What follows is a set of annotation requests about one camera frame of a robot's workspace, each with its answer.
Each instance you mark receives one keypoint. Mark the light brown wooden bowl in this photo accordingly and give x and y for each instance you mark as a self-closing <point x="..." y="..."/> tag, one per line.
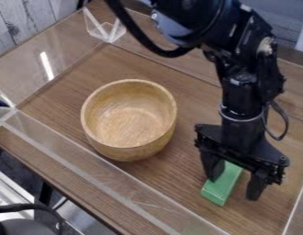
<point x="128" y="119"/>

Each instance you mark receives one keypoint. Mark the green rectangular block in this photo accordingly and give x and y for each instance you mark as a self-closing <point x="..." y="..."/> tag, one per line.
<point x="217" y="191"/>

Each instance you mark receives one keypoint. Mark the black table leg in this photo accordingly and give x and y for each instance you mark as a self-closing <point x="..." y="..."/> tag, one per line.
<point x="45" y="194"/>

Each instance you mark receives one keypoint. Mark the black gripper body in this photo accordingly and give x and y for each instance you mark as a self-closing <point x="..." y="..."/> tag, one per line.
<point x="237" y="140"/>

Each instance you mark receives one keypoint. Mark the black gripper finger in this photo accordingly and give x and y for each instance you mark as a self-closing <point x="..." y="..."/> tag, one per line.
<point x="213" y="164"/>
<point x="256" y="185"/>

